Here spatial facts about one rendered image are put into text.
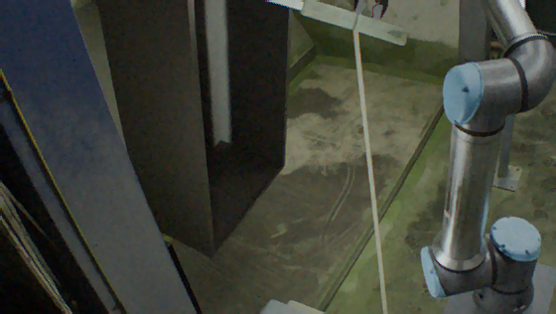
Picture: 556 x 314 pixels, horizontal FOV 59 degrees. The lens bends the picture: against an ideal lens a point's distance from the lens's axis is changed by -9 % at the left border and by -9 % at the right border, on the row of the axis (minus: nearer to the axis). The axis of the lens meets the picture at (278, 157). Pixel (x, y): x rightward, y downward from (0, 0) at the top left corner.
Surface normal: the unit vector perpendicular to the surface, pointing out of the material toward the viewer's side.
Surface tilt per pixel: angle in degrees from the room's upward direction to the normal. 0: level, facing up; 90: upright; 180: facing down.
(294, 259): 0
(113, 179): 90
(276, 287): 0
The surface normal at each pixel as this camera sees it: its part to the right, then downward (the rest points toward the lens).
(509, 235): -0.07, -0.79
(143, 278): 0.84, 0.22
